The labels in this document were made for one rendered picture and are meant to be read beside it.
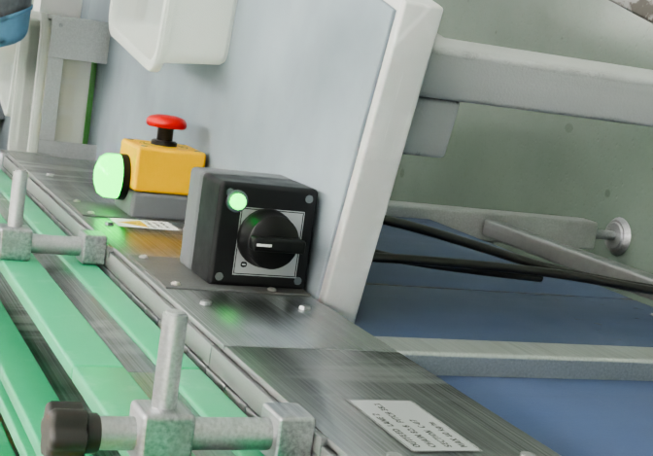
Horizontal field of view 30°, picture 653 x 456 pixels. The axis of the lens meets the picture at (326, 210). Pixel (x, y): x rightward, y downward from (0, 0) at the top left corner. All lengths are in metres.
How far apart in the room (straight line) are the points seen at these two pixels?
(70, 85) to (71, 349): 0.92
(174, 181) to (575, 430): 0.56
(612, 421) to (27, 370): 0.45
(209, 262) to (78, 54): 0.79
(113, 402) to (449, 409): 0.18
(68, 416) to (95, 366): 0.17
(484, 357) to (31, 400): 0.33
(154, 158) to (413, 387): 0.53
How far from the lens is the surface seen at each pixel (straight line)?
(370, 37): 0.89
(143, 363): 0.77
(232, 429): 0.60
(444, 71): 0.94
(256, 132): 1.09
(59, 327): 0.82
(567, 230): 1.78
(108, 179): 1.19
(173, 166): 1.19
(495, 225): 1.67
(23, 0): 1.57
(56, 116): 1.67
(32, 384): 0.95
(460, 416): 0.68
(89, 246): 1.03
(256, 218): 0.91
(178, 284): 0.90
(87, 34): 1.67
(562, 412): 0.80
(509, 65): 0.96
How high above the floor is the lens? 1.13
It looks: 24 degrees down
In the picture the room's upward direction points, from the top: 85 degrees counter-clockwise
